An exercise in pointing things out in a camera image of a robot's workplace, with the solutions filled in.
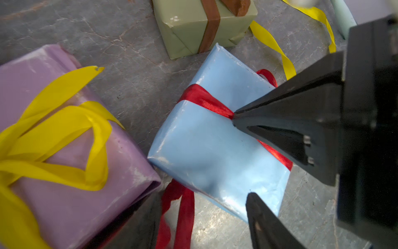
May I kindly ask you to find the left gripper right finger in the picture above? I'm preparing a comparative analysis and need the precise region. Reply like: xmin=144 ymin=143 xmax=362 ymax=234
xmin=246 ymin=193 xmax=304 ymax=249

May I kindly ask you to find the yellow ribbon on purple box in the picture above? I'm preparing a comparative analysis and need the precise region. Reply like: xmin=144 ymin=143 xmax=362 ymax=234
xmin=1 ymin=66 xmax=115 ymax=249

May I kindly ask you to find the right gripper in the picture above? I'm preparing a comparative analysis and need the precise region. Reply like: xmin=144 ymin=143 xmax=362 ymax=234
xmin=233 ymin=16 xmax=398 ymax=249

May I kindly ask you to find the brown ribbon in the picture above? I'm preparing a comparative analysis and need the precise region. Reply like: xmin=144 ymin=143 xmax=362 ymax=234
xmin=198 ymin=0 xmax=251 ymax=54

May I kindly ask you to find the yellow ribbon of red box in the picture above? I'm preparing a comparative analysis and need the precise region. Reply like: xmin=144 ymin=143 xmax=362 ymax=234
xmin=248 ymin=1 xmax=339 ymax=82

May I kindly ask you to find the green gift box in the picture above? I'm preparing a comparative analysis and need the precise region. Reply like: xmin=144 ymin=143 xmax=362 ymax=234
xmin=152 ymin=1 xmax=258 ymax=59

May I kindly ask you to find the purple gift box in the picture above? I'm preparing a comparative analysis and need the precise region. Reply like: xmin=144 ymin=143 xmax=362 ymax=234
xmin=0 ymin=44 xmax=162 ymax=249

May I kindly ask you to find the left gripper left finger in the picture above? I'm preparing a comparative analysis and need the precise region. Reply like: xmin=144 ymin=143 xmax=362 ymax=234
xmin=102 ymin=193 xmax=162 ymax=249

